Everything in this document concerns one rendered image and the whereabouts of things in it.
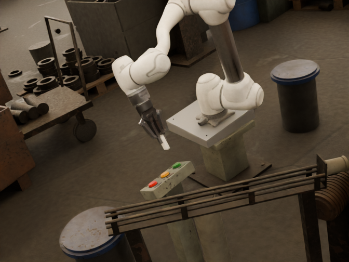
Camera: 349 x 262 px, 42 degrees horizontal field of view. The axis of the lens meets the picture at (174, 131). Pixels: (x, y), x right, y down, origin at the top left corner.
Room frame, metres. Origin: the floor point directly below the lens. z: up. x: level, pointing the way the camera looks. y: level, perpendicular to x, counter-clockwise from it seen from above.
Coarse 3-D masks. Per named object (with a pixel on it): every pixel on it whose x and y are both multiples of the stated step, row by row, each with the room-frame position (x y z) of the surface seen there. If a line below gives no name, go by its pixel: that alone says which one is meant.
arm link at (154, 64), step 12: (168, 12) 2.13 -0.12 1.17; (180, 12) 2.14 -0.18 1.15; (168, 24) 2.07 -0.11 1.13; (168, 36) 1.92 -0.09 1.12; (156, 48) 1.77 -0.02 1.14; (168, 48) 1.82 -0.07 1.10; (144, 60) 1.70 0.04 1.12; (156, 60) 1.67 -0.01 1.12; (168, 60) 1.69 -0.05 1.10; (132, 72) 1.74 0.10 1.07; (144, 72) 1.69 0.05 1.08; (156, 72) 1.66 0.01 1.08
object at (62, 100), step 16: (48, 16) 3.93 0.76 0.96; (48, 32) 3.97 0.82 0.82; (80, 64) 3.47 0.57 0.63; (32, 96) 3.63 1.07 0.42; (48, 96) 3.80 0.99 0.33; (64, 96) 3.69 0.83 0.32; (80, 96) 3.58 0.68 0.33; (16, 112) 3.38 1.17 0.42; (32, 112) 3.38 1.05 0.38; (48, 112) 3.43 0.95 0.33; (64, 112) 3.34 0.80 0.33; (80, 112) 3.39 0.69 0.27; (32, 128) 3.21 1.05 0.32; (80, 128) 3.36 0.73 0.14; (96, 128) 3.43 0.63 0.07
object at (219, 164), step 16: (240, 144) 2.36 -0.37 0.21; (208, 160) 2.40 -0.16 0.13; (224, 160) 2.29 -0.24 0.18; (240, 160) 2.35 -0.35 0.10; (256, 160) 2.42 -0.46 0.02; (192, 176) 2.44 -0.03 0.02; (208, 176) 2.39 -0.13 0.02; (224, 176) 2.28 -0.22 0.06; (240, 176) 2.30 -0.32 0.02; (256, 176) 2.27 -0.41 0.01; (224, 192) 2.19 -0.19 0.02
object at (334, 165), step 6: (342, 156) 1.33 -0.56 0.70; (330, 162) 1.31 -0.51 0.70; (336, 162) 1.31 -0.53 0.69; (342, 162) 1.30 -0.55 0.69; (348, 162) 1.30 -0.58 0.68; (330, 168) 1.29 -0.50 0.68; (336, 168) 1.29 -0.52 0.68; (342, 168) 1.29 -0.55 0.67; (348, 168) 1.29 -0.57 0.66; (330, 174) 1.30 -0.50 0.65
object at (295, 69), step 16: (288, 64) 2.82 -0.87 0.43; (304, 64) 2.75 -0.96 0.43; (272, 80) 2.72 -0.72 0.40; (288, 80) 2.61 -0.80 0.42; (304, 80) 2.57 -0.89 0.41; (288, 96) 2.64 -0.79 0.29; (304, 96) 2.60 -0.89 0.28; (288, 112) 2.65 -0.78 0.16; (304, 112) 2.61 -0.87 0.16; (288, 128) 2.67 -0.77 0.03; (304, 128) 2.61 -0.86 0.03
